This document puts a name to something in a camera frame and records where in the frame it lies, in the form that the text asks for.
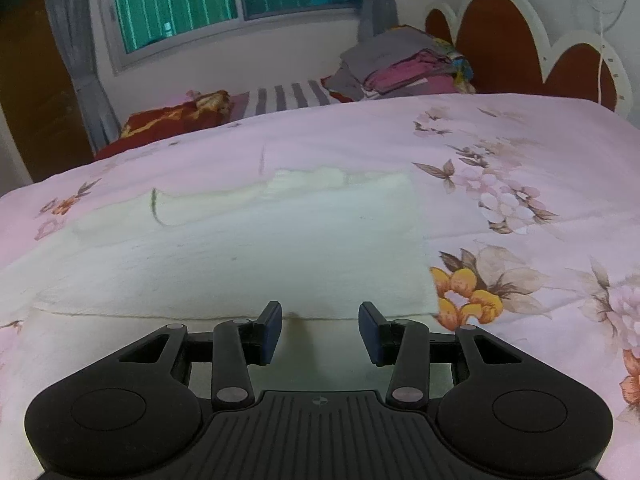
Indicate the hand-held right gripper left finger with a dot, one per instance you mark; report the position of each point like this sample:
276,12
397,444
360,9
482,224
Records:
270,334

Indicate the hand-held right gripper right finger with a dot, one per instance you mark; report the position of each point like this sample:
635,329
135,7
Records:
369,334

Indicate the white towel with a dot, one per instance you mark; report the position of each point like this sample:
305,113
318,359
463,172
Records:
275,260

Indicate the pile of folded clothes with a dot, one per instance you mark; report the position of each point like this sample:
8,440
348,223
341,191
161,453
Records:
395,67

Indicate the pink floral blanket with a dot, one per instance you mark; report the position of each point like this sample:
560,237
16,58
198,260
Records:
525,170

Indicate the red patterned pillow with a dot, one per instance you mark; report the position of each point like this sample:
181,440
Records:
170,117

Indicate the grey white striped cloth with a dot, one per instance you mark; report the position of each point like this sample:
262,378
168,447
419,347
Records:
285,96

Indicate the brown white scalloped headboard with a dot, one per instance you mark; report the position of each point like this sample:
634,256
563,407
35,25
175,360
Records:
505,45

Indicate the brown wooden door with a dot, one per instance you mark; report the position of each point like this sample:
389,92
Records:
35,85

